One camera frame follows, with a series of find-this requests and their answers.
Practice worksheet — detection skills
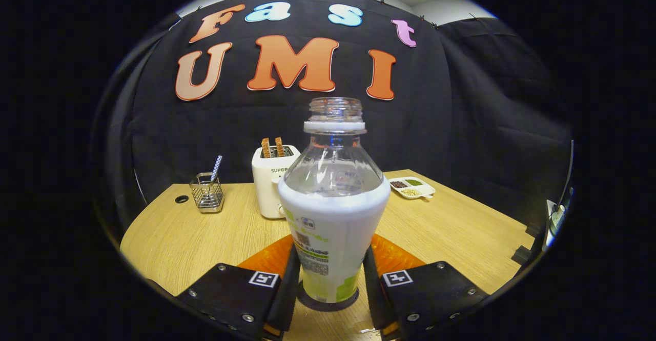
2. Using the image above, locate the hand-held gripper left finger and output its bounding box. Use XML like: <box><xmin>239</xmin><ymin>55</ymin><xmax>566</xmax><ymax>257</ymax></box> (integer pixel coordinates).
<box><xmin>176</xmin><ymin>234</ymin><xmax>302</xmax><ymax>340</ymax></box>

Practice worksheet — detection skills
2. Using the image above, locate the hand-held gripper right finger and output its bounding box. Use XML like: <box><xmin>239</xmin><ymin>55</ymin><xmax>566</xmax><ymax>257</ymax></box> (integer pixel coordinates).
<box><xmin>363</xmin><ymin>233</ymin><xmax>490</xmax><ymax>340</ymax></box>

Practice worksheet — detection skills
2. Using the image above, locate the dark brown round coaster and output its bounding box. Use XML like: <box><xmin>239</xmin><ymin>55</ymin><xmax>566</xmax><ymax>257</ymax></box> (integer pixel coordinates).
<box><xmin>296</xmin><ymin>279</ymin><xmax>360</xmax><ymax>312</ymax></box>

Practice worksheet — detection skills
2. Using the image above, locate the clear bottle with white label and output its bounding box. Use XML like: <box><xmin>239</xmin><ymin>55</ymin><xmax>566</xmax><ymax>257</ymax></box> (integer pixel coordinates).
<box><xmin>277</xmin><ymin>97</ymin><xmax>392</xmax><ymax>304</ymax></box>

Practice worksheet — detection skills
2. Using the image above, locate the wooden table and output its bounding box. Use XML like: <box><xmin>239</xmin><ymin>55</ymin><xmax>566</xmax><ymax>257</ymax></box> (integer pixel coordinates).
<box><xmin>119</xmin><ymin>169</ymin><xmax>536</xmax><ymax>341</ymax></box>

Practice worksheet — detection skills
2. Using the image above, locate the black table edge clamp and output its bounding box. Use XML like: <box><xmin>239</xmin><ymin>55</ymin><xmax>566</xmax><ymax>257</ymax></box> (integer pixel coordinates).
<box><xmin>511</xmin><ymin>245</ymin><xmax>534</xmax><ymax>266</ymax></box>

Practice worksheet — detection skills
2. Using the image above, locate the white divided condiment dish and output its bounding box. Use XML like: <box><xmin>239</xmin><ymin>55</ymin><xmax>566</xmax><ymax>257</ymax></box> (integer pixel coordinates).
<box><xmin>388</xmin><ymin>176</ymin><xmax>436</xmax><ymax>200</ymax></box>

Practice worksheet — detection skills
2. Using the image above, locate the white toaster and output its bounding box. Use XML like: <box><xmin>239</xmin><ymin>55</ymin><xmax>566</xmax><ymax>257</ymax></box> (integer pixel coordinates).
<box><xmin>251</xmin><ymin>145</ymin><xmax>302</xmax><ymax>219</ymax></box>

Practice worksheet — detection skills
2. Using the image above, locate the black backdrop cloth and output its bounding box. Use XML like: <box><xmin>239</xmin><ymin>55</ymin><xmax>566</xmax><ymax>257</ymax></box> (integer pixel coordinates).
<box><xmin>90</xmin><ymin>0</ymin><xmax>573</xmax><ymax>244</ymax></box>

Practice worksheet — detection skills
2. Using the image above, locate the metal wire utensil holder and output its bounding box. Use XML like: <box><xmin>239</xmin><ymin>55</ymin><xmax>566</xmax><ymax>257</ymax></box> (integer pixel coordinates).
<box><xmin>189</xmin><ymin>172</ymin><xmax>225</xmax><ymax>214</ymax></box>

